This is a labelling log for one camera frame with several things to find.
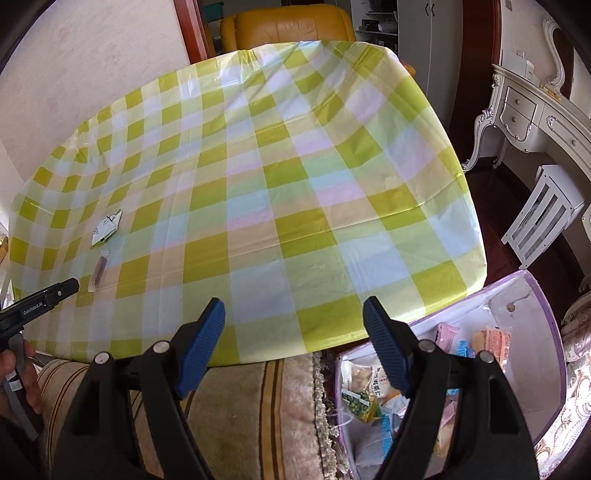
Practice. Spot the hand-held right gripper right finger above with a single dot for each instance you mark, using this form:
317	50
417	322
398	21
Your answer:
388	341

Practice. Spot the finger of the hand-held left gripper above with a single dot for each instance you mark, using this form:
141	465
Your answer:
62	291

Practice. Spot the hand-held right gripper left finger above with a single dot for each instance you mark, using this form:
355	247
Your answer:
203	341

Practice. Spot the white and purple storage box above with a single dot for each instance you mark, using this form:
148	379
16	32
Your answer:
526	369

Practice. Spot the person's left hand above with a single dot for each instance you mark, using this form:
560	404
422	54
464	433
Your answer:
32	387

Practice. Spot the small clear brown stick packet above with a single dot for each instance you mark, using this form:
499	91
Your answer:
99	270

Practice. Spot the large pink snack packet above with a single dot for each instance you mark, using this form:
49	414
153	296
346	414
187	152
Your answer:
449	333

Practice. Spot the green pea snack packet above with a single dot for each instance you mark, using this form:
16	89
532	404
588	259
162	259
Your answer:
362	404

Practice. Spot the white green-edged snack packet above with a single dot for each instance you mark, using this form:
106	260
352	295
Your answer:
107	226

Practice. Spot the striped chair cushion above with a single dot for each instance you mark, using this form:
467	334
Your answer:
249	415

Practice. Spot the green checkered tablecloth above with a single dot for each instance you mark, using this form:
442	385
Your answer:
277	184

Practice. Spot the white slatted stool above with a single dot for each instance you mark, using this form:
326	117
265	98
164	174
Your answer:
545	217

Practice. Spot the white ornate dresser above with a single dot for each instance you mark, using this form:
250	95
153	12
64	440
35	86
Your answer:
521	110

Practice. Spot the white cabinet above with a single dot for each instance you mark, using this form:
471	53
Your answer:
429	55

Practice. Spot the yellow leather chair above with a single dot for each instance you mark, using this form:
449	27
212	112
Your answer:
286	27

